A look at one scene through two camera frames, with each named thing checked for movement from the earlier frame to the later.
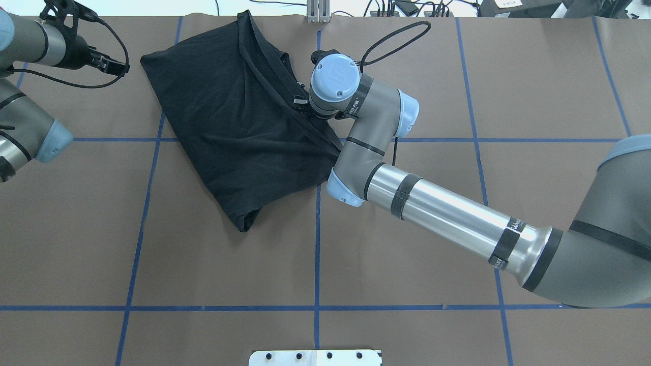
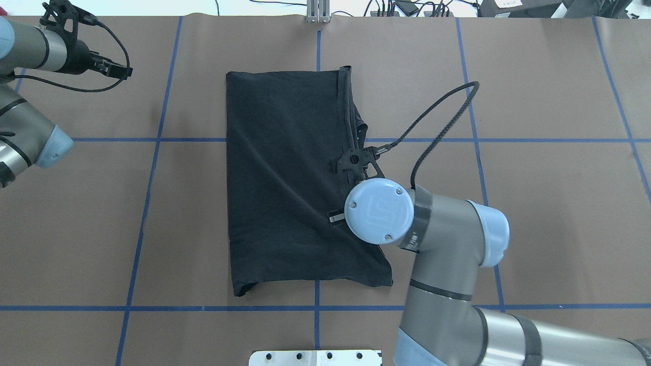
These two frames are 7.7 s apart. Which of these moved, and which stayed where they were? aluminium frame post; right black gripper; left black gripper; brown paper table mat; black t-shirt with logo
Moved: right black gripper; black t-shirt with logo
Stayed: brown paper table mat; left black gripper; aluminium frame post
